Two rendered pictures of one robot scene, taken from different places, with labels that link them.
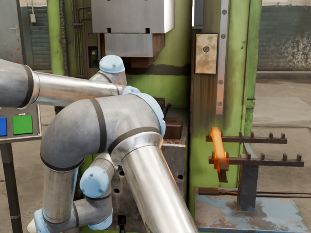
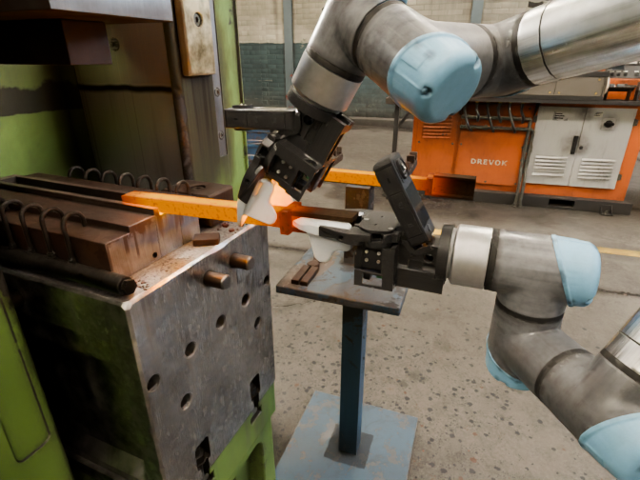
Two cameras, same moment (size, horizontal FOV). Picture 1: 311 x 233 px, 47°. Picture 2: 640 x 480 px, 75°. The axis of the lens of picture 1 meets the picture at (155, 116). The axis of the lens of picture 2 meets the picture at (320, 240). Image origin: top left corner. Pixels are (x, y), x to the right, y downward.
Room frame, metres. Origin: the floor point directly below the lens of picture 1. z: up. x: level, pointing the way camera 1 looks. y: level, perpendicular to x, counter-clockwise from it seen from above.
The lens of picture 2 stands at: (1.06, 0.65, 1.22)
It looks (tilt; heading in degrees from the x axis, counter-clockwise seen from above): 24 degrees down; 285
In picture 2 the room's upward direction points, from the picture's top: straight up
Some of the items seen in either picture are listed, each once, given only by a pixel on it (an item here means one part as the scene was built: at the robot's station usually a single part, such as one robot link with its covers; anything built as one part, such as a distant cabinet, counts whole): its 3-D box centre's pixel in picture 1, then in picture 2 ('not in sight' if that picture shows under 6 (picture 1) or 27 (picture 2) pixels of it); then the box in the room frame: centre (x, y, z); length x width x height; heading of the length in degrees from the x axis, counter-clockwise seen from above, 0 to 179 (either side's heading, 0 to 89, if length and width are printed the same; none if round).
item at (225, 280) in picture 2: not in sight; (217, 280); (1.39, 0.09, 0.87); 0.04 x 0.03 x 0.03; 172
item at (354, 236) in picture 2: not in sight; (352, 232); (1.14, 0.16, 1.01); 0.09 x 0.05 x 0.02; 175
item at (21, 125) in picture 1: (22, 125); not in sight; (1.38, 0.54, 1.01); 0.07 x 0.05 x 0.07; 107
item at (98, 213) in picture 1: (93, 209); (530, 346); (0.91, 0.18, 0.90); 0.11 x 0.08 x 0.11; 117
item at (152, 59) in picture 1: (145, 56); (22, 44); (1.71, 0.05, 1.24); 0.30 x 0.07 x 0.06; 172
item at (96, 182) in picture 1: (97, 178); (538, 269); (0.92, 0.17, 1.00); 0.11 x 0.08 x 0.09; 172
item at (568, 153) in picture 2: not in sight; (504, 123); (0.40, -3.68, 0.65); 2.10 x 1.12 x 1.30; 178
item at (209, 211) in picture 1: (245, 208); (357, 263); (1.22, -0.35, 0.71); 0.40 x 0.30 x 0.02; 85
